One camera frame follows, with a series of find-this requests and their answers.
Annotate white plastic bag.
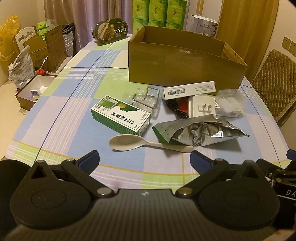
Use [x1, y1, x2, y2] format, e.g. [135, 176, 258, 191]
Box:
[9, 45, 36, 89]

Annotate purple curtain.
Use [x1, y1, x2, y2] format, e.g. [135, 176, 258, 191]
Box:
[43, 0, 132, 52]

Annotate clear plastic box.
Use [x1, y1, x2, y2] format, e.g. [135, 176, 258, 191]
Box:
[215, 89, 247, 118]

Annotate beige plastic spoon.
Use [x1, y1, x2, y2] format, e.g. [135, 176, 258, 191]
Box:
[109, 135, 194, 153]

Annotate large cardboard box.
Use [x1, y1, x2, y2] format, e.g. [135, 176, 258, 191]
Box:
[128, 26, 247, 94]

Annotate green tissue pack bundle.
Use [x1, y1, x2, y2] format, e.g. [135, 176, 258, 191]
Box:
[132, 0, 190, 34]

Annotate silver foil pouch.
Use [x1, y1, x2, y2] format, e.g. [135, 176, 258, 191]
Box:
[152, 114, 249, 147]

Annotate brown cardboard boxes stack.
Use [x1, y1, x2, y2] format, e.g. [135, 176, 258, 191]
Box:
[23, 26, 67, 72]

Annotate quilted chair cushion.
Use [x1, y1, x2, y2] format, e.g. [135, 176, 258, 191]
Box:
[251, 49, 295, 126]

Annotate oval instant noodle bowl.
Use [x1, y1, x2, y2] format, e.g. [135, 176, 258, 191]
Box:
[92, 18, 128, 44]

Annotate wall socket plates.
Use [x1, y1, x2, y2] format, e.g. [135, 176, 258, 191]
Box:
[281, 37, 296, 56]

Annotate yellow plastic bag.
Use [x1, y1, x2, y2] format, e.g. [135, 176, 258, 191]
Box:
[0, 15, 21, 61]

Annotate white power adapter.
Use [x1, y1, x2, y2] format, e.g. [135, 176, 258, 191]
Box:
[188, 95, 216, 118]

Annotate wooden door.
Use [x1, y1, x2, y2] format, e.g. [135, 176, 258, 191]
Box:
[216, 0, 279, 82]

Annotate wire rack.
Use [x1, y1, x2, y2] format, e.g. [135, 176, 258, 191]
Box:
[122, 86, 160, 120]

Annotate open brown gift box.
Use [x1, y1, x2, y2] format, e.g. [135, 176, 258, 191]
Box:
[15, 75, 57, 110]

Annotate long white ointment box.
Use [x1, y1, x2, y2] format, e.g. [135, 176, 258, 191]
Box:
[162, 81, 216, 100]

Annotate white humidifier box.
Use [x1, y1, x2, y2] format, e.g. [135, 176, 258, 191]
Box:
[186, 15, 218, 38]

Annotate green white medicine box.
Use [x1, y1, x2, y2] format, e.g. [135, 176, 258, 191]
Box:
[91, 95, 151, 136]

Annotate red candy packet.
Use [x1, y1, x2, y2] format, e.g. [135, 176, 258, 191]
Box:
[177, 97, 189, 114]

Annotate white cutout cardboard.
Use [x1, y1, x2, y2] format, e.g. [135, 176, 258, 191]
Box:
[13, 26, 38, 53]

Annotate black audio cable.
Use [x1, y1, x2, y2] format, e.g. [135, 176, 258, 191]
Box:
[165, 98, 189, 119]

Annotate checkered tablecloth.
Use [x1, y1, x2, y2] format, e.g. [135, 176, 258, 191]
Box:
[6, 39, 289, 190]

